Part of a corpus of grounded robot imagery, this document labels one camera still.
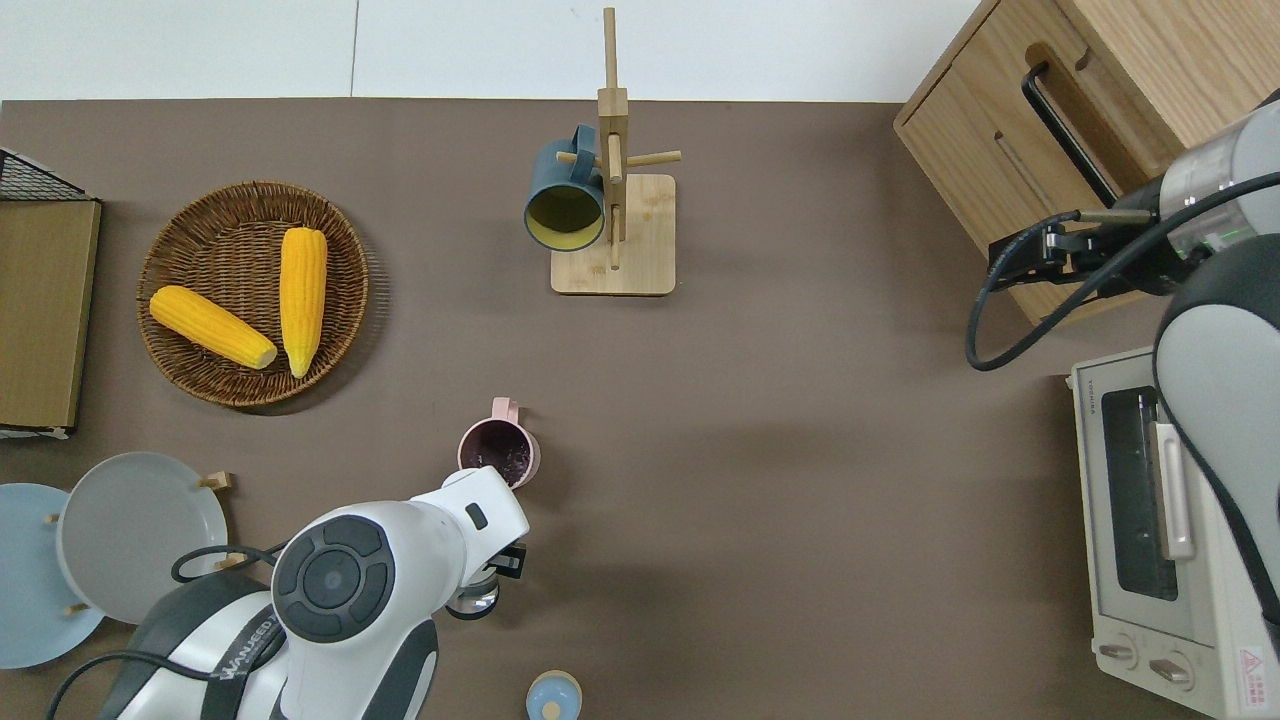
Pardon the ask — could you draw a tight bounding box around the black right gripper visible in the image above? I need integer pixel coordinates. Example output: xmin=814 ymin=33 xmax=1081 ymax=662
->
xmin=988 ymin=205 xmax=1191 ymax=298

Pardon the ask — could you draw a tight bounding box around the pink mug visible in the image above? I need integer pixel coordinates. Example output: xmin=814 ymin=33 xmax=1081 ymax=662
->
xmin=458 ymin=397 xmax=542 ymax=491

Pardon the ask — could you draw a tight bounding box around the wooden cabinet box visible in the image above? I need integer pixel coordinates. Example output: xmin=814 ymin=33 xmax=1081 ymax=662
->
xmin=893 ymin=0 xmax=1280 ymax=326

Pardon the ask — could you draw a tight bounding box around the brown table mat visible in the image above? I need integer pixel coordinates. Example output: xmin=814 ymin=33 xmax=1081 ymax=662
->
xmin=0 ymin=98 xmax=1201 ymax=720

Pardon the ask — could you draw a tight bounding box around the wooden plate rack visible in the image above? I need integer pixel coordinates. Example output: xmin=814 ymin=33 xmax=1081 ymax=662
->
xmin=42 ymin=470 xmax=248 ymax=617

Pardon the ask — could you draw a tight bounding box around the wooden mug tree stand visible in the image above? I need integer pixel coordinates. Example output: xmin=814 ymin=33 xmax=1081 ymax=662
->
xmin=551 ymin=8 xmax=683 ymax=296

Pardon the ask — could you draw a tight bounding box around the yellow corn cob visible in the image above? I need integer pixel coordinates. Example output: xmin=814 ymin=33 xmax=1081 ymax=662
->
xmin=150 ymin=286 xmax=278 ymax=370
xmin=280 ymin=227 xmax=329 ymax=379

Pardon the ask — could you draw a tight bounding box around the white toaster oven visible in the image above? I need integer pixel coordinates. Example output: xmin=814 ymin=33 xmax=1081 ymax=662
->
xmin=1066 ymin=345 xmax=1280 ymax=720

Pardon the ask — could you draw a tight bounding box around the grey plate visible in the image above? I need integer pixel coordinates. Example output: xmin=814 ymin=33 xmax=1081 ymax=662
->
xmin=56 ymin=452 xmax=229 ymax=626

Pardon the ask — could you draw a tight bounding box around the dark blue mug yellow inside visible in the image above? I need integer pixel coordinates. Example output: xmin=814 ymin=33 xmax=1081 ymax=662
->
xmin=524 ymin=124 xmax=608 ymax=253

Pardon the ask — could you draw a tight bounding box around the brown wicker basket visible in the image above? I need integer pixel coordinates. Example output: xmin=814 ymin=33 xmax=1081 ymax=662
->
xmin=136 ymin=181 xmax=369 ymax=409

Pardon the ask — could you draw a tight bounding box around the light blue plate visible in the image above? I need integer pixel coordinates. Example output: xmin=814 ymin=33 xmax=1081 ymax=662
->
xmin=0 ymin=483 xmax=106 ymax=671

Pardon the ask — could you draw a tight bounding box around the black cabinet handle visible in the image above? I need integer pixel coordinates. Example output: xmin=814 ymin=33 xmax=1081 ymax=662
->
xmin=1020 ymin=62 xmax=1121 ymax=209

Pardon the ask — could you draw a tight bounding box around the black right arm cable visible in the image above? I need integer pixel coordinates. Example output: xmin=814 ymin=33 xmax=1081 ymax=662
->
xmin=965 ymin=172 xmax=1280 ymax=373

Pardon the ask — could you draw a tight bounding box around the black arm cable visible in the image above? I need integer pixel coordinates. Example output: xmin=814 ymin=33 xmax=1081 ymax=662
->
xmin=965 ymin=172 xmax=1280 ymax=373
xmin=45 ymin=543 xmax=291 ymax=720

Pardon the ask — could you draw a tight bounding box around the white oven door handle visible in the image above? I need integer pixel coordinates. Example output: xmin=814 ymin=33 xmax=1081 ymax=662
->
xmin=1150 ymin=420 xmax=1197 ymax=561

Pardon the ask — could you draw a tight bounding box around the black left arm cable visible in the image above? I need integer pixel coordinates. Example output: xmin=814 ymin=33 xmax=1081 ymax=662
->
xmin=45 ymin=543 xmax=291 ymax=720

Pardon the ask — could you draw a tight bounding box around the wire shelf with wooden steps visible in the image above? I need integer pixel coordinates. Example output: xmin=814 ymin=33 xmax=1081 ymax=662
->
xmin=0 ymin=148 xmax=103 ymax=441

